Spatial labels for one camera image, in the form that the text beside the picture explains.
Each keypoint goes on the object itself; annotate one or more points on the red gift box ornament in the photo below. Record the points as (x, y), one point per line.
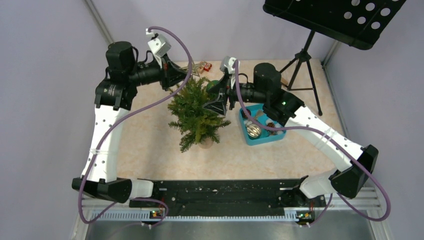
(206, 66)

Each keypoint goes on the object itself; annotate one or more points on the small green christmas tree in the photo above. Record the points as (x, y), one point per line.
(197, 125)

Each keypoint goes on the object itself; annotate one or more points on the teal plastic tray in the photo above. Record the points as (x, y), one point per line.
(265, 136)

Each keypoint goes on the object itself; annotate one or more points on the silver striped ball ornament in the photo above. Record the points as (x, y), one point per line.
(253, 131)

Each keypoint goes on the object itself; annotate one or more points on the small wooden block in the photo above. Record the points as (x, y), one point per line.
(199, 69)

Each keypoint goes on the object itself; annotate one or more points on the black music stand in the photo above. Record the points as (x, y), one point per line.
(357, 23)

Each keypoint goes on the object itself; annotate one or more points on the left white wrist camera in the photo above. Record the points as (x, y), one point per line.
(158, 45)

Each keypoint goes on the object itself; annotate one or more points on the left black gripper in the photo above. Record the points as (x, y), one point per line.
(170, 74)

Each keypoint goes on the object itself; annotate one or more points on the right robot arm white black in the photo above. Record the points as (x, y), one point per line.
(350, 159)

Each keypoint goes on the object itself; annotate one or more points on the green glitter ball ornament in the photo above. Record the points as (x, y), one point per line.
(211, 84)

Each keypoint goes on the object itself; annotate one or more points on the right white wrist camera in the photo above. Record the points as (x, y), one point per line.
(227, 66)

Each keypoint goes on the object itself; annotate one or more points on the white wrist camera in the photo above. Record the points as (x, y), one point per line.
(158, 45)
(227, 66)

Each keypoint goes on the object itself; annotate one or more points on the silver gold star topper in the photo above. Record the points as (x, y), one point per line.
(193, 65)

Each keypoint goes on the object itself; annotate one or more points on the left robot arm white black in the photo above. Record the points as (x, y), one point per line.
(113, 101)

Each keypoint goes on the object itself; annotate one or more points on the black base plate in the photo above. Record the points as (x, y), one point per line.
(228, 198)

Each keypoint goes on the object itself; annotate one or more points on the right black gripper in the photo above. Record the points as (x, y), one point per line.
(220, 105)

